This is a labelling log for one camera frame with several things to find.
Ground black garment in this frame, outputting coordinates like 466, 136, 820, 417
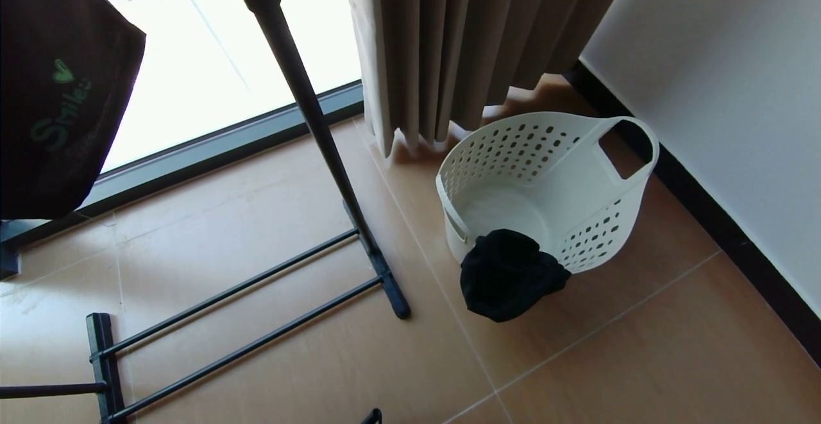
459, 228, 572, 323

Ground black shorts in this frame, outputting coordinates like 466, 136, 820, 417
0, 0, 148, 221

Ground black clothes rack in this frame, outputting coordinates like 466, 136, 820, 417
0, 0, 412, 424

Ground white laundry basket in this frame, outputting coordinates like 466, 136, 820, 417
436, 111, 661, 276

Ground brown curtain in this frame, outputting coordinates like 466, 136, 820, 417
340, 0, 636, 159

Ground window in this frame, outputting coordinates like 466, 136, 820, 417
0, 0, 364, 280

